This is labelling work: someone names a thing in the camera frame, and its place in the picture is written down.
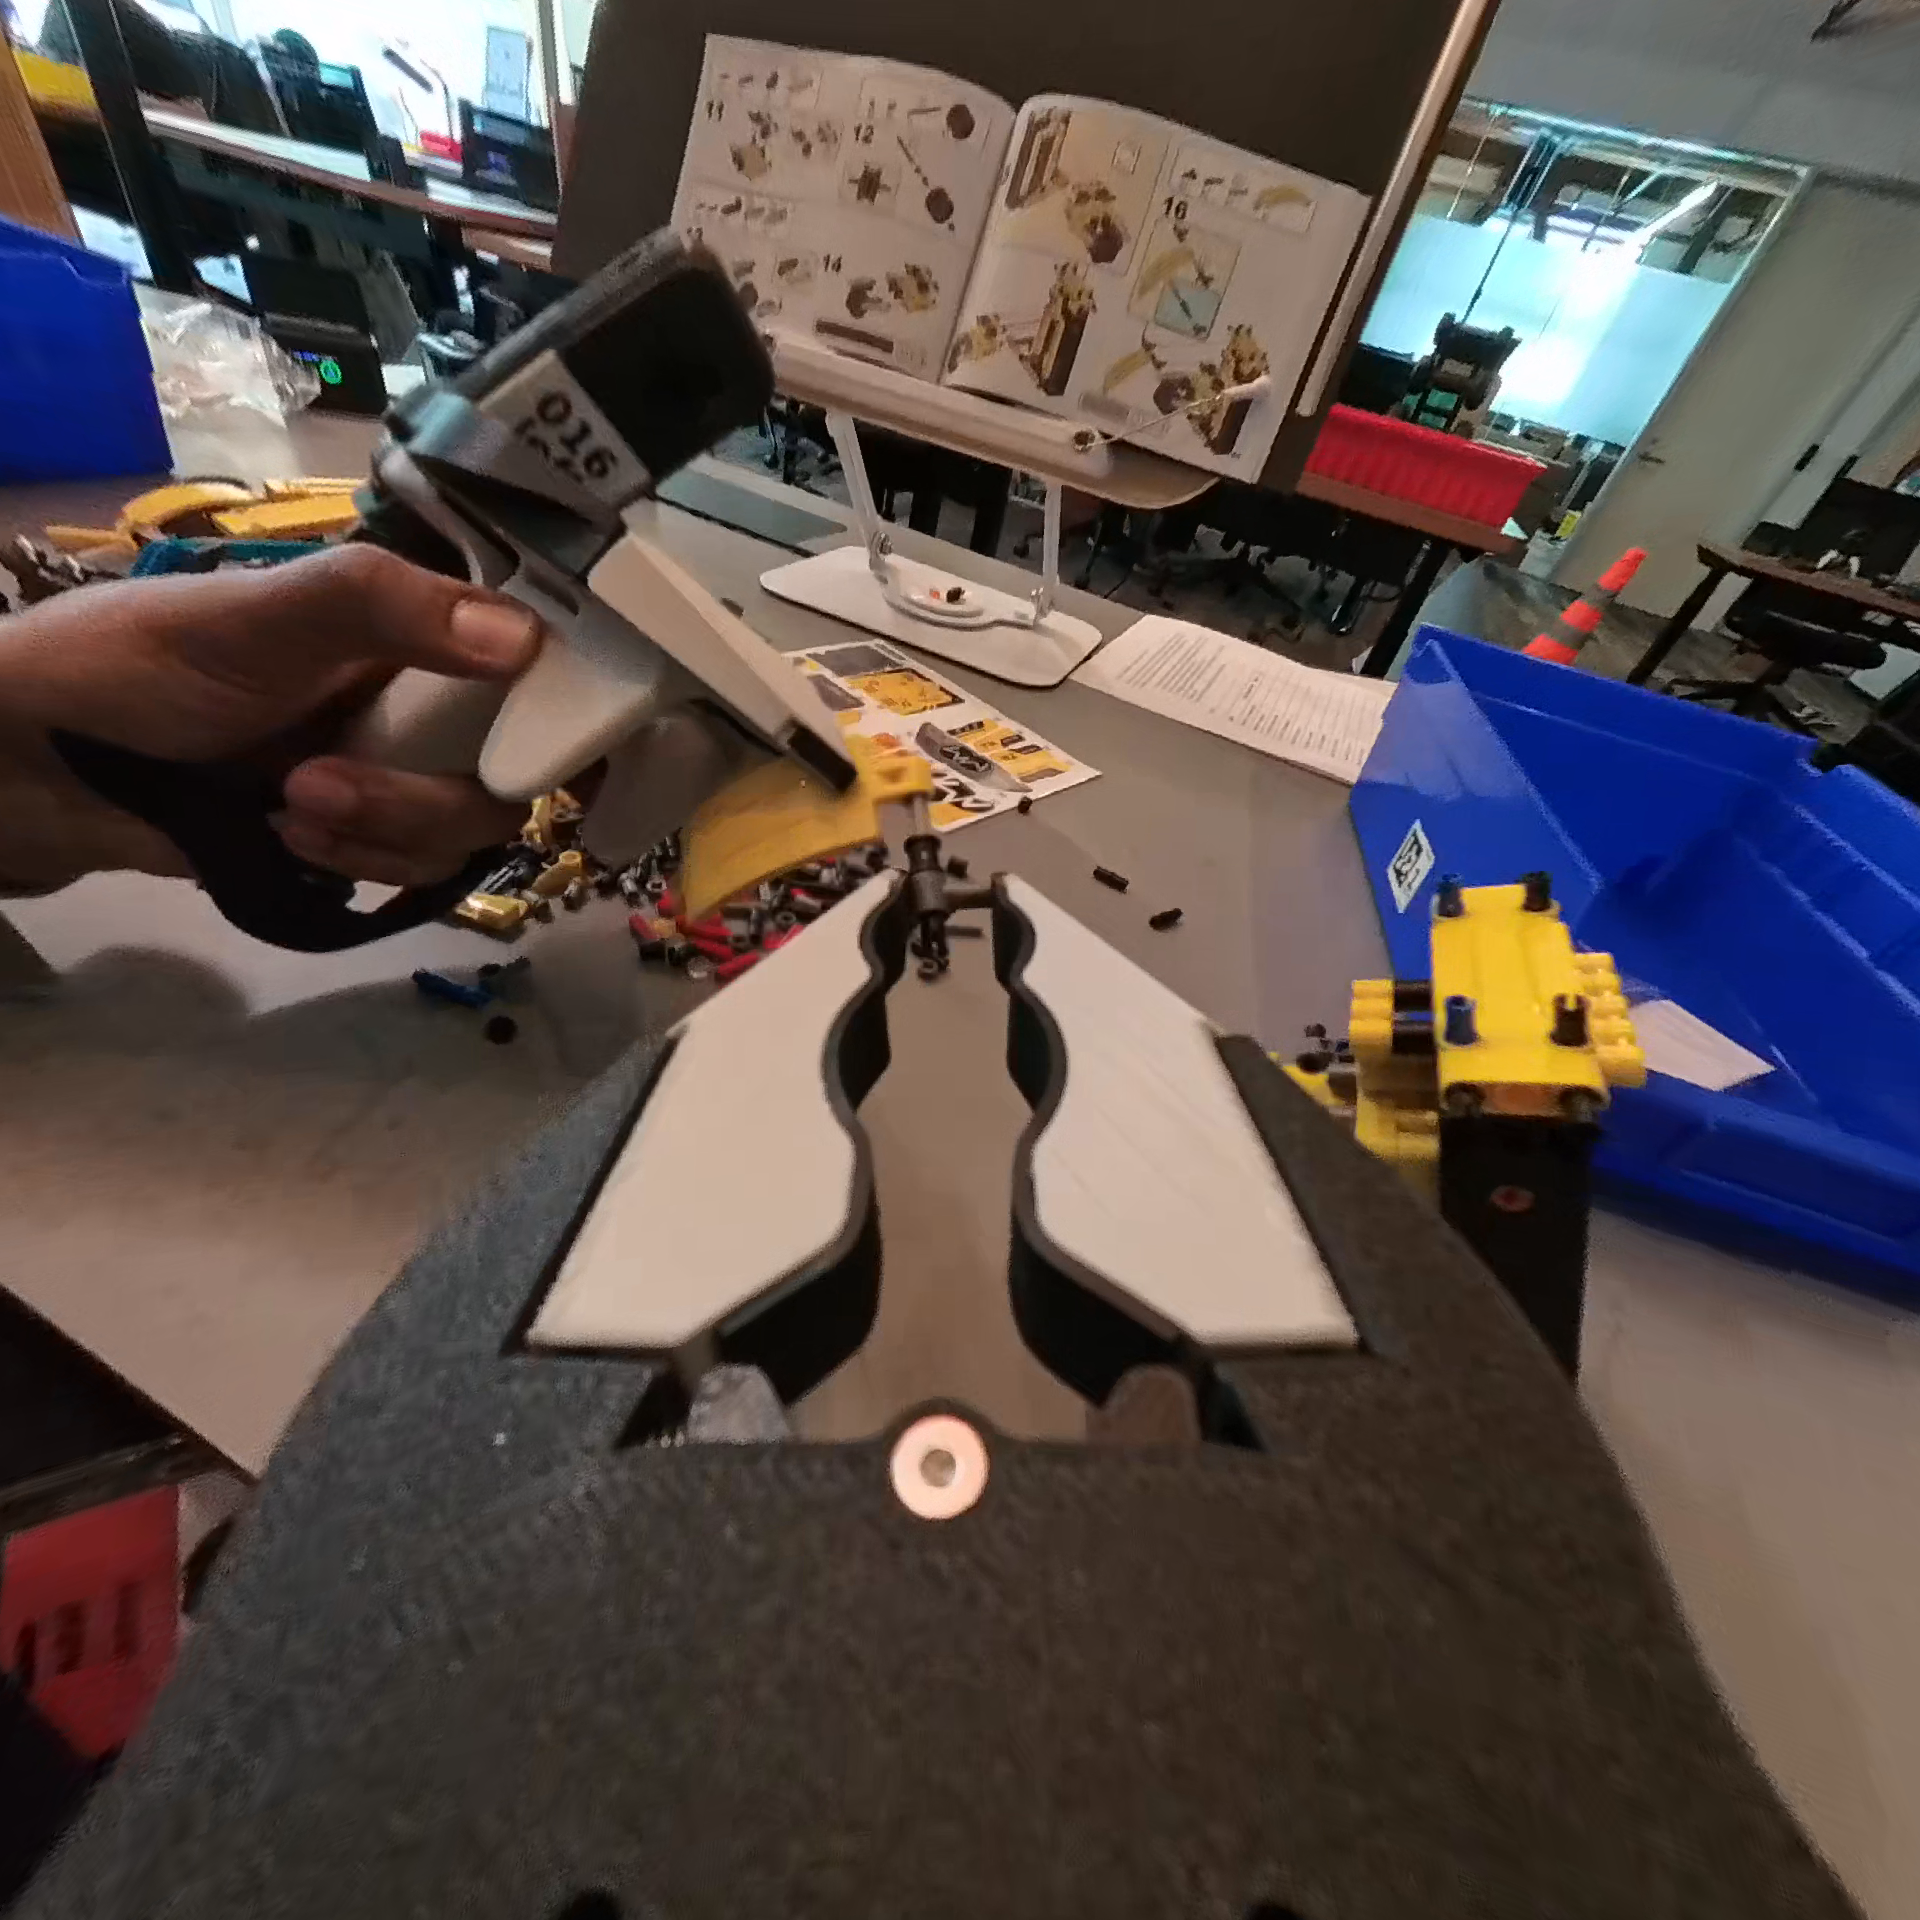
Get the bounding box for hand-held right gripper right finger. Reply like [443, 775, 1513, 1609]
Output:
[992, 873, 1361, 1413]

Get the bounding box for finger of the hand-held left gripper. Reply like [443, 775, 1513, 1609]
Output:
[609, 533, 866, 782]
[579, 557, 854, 865]

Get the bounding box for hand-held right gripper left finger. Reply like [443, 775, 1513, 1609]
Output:
[526, 873, 904, 1413]

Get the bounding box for yellow curved panel piece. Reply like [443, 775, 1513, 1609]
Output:
[682, 738, 936, 922]

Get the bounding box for pile of toy brick pieces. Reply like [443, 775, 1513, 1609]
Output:
[0, 471, 904, 993]

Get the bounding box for grey axle pin piece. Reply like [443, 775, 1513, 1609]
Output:
[897, 791, 994, 987]

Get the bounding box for person's left hand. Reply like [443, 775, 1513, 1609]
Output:
[0, 539, 546, 903]

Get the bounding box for instruction booklet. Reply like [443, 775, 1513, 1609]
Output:
[670, 32, 1374, 485]

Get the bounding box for yellow black sticker sheet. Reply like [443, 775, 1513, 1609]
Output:
[784, 643, 1102, 837]

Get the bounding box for white book stand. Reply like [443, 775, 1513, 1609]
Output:
[757, 334, 1278, 693]

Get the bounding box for black block stand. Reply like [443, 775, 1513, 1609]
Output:
[1438, 1112, 1601, 1385]

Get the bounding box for yellow toy brick model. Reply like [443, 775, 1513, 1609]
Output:
[1275, 872, 1648, 1203]

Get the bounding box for black device with green light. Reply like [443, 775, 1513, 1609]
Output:
[259, 307, 393, 417]

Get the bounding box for clear plastic bags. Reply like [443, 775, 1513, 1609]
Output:
[142, 289, 296, 426]

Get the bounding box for white printed paper sheet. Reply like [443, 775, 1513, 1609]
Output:
[1070, 614, 1402, 786]

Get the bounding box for white paper slip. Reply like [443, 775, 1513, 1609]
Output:
[1629, 997, 1778, 1094]

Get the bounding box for dark grey backboard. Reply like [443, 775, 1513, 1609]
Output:
[552, 0, 1502, 497]

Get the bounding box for blue plastic bin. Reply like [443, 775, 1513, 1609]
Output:
[0, 217, 174, 485]
[1346, 623, 1920, 1296]

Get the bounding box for red plastic bin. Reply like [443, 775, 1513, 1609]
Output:
[1309, 402, 1551, 530]

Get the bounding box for orange traffic cone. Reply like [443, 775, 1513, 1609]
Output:
[1522, 547, 1648, 665]

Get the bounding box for red plastic object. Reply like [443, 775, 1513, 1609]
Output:
[0, 1486, 185, 1761]

